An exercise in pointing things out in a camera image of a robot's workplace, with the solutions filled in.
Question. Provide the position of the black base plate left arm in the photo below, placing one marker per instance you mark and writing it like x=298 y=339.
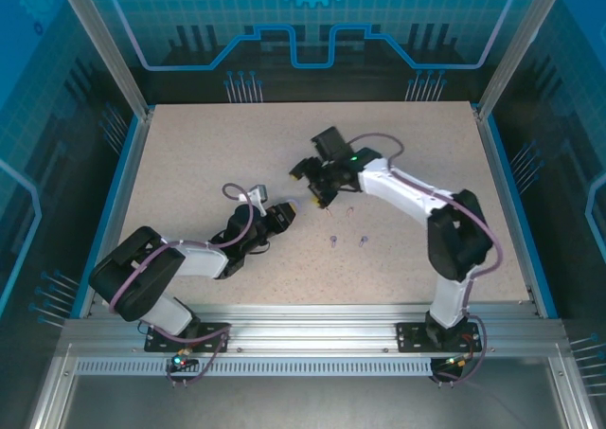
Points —
x=210 y=329

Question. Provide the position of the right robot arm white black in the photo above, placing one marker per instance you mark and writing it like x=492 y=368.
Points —
x=402 y=187

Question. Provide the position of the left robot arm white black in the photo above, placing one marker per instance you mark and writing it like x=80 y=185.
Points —
x=199 y=258

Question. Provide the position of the black base plate right arm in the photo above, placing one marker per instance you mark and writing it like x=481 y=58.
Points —
x=409 y=336

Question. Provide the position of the small connector with lit LEDs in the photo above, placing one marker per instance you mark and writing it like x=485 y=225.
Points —
x=457 y=362
x=180 y=360

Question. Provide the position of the grey metal bottom tray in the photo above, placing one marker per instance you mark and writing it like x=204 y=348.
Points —
x=308 y=405

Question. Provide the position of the aluminium front frame rail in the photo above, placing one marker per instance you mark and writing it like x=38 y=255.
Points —
x=308 y=325

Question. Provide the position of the aluminium side rail blue strip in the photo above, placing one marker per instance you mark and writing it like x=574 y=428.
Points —
x=135 y=154
x=497 y=164

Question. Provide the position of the aluminium corner post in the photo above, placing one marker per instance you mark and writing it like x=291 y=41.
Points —
x=109 y=55
x=516 y=45

